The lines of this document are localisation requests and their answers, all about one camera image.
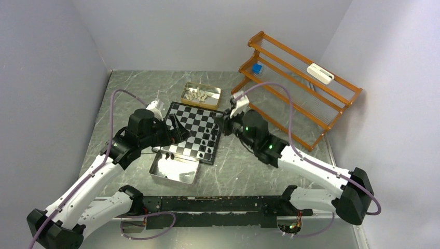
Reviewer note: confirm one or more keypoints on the orange wooden rack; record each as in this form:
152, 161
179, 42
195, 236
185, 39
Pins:
317, 107

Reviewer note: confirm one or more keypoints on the white rectangular device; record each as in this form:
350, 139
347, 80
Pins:
320, 73

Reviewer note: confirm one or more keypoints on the blue cube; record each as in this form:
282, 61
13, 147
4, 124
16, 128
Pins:
257, 69

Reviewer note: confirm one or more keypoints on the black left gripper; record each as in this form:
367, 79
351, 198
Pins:
178, 134

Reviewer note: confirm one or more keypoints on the pile of black chess pieces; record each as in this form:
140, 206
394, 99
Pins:
169, 156

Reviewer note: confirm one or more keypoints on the gold tin box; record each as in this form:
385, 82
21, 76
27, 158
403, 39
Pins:
211, 103

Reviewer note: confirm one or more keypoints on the black and white chessboard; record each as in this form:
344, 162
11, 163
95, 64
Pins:
196, 121

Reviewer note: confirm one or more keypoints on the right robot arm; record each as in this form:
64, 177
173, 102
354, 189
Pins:
344, 192

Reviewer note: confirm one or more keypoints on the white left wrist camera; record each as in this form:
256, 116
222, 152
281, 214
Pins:
156, 107

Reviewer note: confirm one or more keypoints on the silver tin box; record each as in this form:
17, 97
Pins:
182, 171

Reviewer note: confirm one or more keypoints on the pile of white chess pieces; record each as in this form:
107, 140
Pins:
196, 94

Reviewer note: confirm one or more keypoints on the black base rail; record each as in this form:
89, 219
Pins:
182, 211

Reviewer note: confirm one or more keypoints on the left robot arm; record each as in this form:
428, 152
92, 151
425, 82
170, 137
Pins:
69, 220

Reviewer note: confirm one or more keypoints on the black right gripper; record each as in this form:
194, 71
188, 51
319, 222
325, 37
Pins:
227, 121

